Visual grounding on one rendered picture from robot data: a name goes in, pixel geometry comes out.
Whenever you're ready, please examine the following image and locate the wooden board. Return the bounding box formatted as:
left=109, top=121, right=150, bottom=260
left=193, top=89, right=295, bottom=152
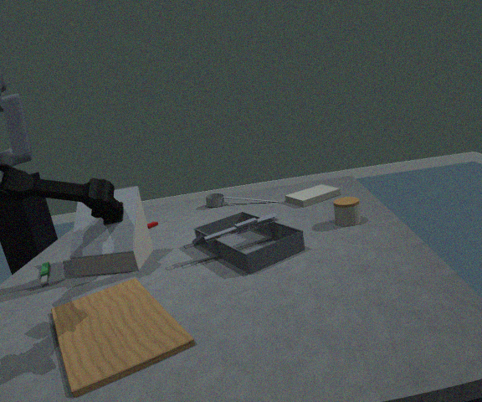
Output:
left=51, top=278, right=195, bottom=397

